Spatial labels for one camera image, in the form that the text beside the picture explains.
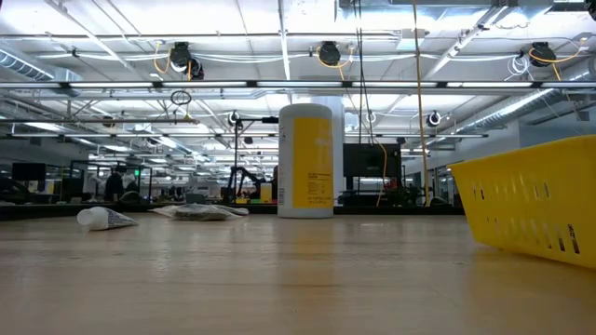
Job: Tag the black monitor screen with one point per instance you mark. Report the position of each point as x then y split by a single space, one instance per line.
372 160

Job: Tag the clear packet of grey pads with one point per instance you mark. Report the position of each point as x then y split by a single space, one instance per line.
195 212

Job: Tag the yellow plastic bin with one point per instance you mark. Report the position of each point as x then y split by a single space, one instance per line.
512 167

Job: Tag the white toothpaste tube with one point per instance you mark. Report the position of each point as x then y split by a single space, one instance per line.
100 218

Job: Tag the long ceiling light strip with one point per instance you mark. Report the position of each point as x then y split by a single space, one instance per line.
298 84

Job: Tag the black pole stand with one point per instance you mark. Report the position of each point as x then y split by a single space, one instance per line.
236 153

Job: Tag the black background robot arm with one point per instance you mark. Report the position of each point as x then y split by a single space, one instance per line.
242 179

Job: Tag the person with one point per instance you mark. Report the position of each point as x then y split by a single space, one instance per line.
275 182
114 186

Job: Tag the white canister with yellow label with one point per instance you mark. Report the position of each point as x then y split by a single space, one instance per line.
307 163

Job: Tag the silver ceiling duct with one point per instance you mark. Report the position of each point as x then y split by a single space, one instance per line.
28 67

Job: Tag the small yellow background canister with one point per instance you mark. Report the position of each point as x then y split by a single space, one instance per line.
266 193

